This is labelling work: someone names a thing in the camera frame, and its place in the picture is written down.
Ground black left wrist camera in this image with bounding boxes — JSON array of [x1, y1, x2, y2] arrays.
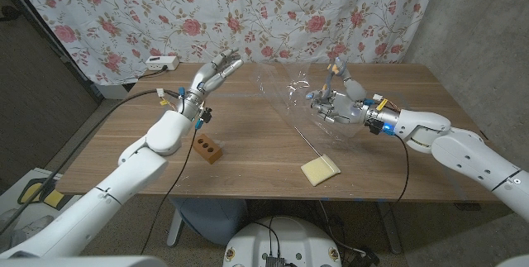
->
[[193, 107, 214, 131]]

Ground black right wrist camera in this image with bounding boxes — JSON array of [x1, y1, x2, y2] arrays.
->
[[365, 117, 394, 136]]

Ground floral backdrop cloth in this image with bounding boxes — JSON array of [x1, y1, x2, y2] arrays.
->
[[6, 0, 443, 86]]

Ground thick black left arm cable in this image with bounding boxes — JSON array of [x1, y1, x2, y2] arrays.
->
[[0, 88, 185, 236]]

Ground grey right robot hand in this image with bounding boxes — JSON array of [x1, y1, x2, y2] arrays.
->
[[305, 55, 401, 131]]

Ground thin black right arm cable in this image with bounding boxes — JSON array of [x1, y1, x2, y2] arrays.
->
[[386, 134, 411, 209]]

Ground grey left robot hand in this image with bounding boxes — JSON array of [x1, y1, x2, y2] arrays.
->
[[176, 48, 245, 122]]

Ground white mat with yellow marks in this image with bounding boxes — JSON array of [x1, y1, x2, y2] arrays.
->
[[0, 167, 69, 218]]

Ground black torso cable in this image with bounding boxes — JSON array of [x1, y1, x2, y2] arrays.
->
[[252, 216, 282, 258]]

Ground grey metal table leg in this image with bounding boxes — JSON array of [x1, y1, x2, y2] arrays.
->
[[378, 200, 404, 255], [166, 208, 183, 246]]

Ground black power strip cord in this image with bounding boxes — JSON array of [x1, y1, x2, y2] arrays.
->
[[138, 66, 169, 80]]

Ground grey tape strip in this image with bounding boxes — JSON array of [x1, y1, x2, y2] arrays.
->
[[206, 92, 265, 98], [429, 150, 469, 201]]

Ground yellow sponge near front edge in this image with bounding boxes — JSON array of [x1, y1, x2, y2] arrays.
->
[[300, 154, 342, 188]]

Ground black power adapter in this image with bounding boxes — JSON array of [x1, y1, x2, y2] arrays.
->
[[349, 246, 381, 267]]

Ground grey yellow handled scissors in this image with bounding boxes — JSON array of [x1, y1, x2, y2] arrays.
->
[[320, 56, 349, 105]]

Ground brown wooden block with holes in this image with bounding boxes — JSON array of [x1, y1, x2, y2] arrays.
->
[[192, 133, 224, 165]]

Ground white power strip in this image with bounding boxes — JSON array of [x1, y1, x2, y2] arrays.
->
[[145, 55, 180, 72]]

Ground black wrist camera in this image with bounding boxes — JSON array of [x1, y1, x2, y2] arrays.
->
[[365, 117, 394, 136], [193, 107, 214, 131]]

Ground blue grey round stool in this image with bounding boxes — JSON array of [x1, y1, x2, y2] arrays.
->
[[171, 198, 249, 246]]

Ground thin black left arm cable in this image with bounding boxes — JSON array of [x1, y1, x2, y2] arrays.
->
[[140, 128, 200, 256]]

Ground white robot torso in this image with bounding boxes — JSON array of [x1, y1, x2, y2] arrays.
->
[[222, 216, 343, 267]]

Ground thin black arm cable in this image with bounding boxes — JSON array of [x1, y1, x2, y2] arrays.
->
[[386, 134, 411, 209], [140, 128, 200, 256]]

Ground transparent cling film sheet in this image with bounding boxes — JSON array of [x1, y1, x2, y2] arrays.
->
[[247, 62, 373, 173]]

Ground white shoe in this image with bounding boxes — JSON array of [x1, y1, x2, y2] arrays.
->
[[16, 215, 55, 239]]

